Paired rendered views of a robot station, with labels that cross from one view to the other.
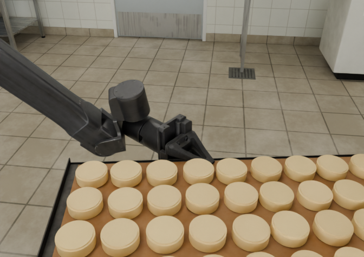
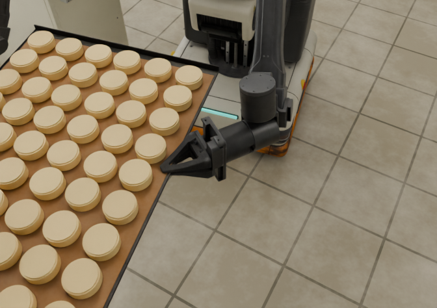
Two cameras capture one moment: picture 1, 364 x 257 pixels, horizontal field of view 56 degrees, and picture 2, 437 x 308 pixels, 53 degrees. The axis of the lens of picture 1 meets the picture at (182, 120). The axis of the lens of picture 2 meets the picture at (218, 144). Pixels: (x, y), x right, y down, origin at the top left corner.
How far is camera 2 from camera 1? 0.82 m
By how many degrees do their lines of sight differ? 77
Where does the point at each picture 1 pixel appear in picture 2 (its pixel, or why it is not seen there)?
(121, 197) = (144, 85)
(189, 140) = (198, 154)
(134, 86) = (257, 86)
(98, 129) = not seen: hidden behind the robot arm
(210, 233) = (76, 125)
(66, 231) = (131, 54)
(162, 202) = (123, 106)
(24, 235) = (424, 210)
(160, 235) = (95, 97)
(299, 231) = (34, 180)
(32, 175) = not seen: outside the picture
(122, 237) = (107, 78)
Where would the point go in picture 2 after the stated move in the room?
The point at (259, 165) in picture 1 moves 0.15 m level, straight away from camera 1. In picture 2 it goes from (122, 195) to (200, 256)
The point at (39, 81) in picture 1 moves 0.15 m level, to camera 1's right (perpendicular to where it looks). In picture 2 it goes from (258, 6) to (225, 61)
